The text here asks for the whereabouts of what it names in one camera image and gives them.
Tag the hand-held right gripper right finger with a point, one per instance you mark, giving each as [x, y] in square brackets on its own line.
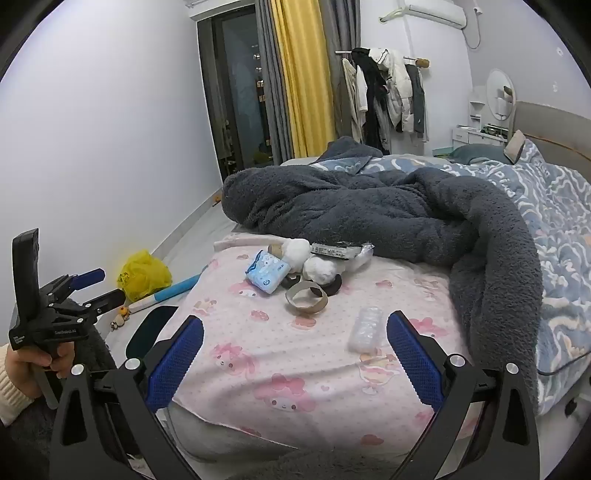
[411, 355]

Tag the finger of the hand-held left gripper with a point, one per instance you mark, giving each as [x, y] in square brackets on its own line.
[90, 277]
[108, 300]

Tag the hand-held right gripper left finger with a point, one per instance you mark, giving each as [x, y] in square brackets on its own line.
[178, 364]

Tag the dark teal trash bin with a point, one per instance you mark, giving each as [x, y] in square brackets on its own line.
[147, 327]

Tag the clear bubble wrap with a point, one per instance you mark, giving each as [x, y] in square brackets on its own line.
[367, 330]

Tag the black tissue pack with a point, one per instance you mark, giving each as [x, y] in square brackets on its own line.
[330, 251]

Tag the cardboard tube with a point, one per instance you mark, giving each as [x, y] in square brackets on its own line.
[276, 249]

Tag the person's left hand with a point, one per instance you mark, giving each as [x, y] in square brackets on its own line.
[23, 369]

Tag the small orange toy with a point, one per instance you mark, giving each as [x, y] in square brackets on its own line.
[122, 311]

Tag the small beige toy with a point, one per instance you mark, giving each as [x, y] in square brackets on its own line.
[115, 323]

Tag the yellow plastic bag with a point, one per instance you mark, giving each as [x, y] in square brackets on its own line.
[143, 274]

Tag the person's dark fleece clothing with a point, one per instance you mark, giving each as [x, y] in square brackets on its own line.
[99, 346]

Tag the blue plush toy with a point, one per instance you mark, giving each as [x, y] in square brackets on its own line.
[175, 287]

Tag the pink printed bedsheet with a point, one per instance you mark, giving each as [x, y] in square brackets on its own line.
[277, 350]

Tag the black tape roll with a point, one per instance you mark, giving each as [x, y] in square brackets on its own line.
[333, 286]

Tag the white crumpled paper ball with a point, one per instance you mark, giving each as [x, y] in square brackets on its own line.
[318, 270]
[295, 253]

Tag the blue tissue packet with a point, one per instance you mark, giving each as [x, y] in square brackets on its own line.
[268, 272]

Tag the white mattress pad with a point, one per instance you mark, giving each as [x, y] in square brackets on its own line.
[240, 242]

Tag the grey fleece blanket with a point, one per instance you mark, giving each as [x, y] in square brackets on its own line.
[369, 207]

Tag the blue patterned duvet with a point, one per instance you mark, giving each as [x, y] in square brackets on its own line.
[554, 207]

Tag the teal pillow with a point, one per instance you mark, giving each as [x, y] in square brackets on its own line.
[480, 153]

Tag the white dressing table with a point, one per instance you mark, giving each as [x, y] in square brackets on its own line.
[466, 136]

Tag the brown cushion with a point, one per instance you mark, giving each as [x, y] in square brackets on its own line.
[515, 146]

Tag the glass balcony door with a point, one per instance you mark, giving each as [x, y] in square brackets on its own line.
[235, 92]

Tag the grey curtain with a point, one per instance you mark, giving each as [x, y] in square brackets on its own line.
[344, 27]
[277, 115]

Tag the dark grey garment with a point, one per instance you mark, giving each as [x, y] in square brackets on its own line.
[418, 101]

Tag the cream coat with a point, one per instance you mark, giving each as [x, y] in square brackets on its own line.
[353, 97]

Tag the black garment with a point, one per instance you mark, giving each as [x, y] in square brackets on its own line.
[371, 92]

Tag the white puffer jacket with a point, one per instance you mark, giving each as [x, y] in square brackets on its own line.
[397, 87]

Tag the grey headboard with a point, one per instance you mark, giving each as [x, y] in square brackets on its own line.
[554, 124]

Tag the round mirror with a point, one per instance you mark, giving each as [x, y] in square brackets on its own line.
[498, 92]

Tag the yellow curtain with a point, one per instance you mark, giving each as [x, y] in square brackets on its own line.
[302, 78]

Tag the clothes rack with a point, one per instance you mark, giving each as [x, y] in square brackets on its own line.
[344, 52]

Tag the white air conditioner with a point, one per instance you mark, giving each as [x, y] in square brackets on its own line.
[434, 11]

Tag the light grey bed frame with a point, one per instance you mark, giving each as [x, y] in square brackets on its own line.
[217, 438]

